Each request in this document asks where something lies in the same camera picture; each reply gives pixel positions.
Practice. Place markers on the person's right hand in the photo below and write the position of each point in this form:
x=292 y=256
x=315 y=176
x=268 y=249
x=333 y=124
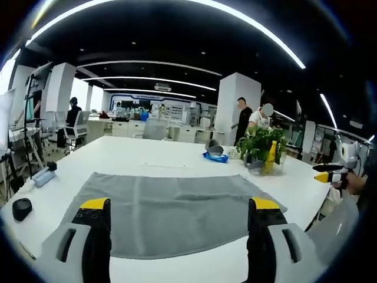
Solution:
x=357 y=182

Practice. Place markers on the grey office chair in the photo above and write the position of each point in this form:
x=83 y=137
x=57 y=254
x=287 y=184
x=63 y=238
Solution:
x=154 y=129

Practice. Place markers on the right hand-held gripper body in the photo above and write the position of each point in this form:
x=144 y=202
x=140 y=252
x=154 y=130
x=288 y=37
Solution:
x=350 y=154

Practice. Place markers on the light blue tissue pack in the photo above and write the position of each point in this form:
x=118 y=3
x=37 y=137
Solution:
x=43 y=177

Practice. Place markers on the white office chair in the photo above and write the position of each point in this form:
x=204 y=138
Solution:
x=77 y=126

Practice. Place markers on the green potted plant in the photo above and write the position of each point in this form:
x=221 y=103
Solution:
x=256 y=141

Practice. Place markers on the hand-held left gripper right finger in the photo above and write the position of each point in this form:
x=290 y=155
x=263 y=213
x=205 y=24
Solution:
x=265 y=236

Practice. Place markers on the grey towel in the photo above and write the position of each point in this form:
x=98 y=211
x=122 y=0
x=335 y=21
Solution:
x=176 y=212

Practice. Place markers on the white table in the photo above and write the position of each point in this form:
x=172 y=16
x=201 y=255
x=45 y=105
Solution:
x=132 y=153

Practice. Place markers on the white softbox light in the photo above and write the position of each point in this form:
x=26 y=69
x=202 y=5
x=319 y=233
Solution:
x=6 y=121

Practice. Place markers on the person's grey clothing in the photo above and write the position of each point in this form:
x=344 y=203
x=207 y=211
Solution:
x=332 y=230

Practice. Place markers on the ceiling air conditioner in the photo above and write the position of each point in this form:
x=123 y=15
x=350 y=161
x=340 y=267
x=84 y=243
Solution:
x=163 y=87

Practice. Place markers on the yellow bottle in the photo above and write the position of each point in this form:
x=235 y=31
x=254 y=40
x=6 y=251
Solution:
x=270 y=159

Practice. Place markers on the black tripod stand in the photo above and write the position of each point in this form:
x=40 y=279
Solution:
x=28 y=123

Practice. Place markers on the grey curved object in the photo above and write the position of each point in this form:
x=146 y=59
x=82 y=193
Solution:
x=214 y=148
x=254 y=165

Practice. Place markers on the small black box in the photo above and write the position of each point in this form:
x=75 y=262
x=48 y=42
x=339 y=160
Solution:
x=52 y=166

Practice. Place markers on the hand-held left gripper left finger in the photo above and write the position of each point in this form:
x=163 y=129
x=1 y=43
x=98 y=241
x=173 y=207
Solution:
x=94 y=236

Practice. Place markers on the black round device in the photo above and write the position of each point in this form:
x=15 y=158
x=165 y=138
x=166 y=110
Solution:
x=21 y=209

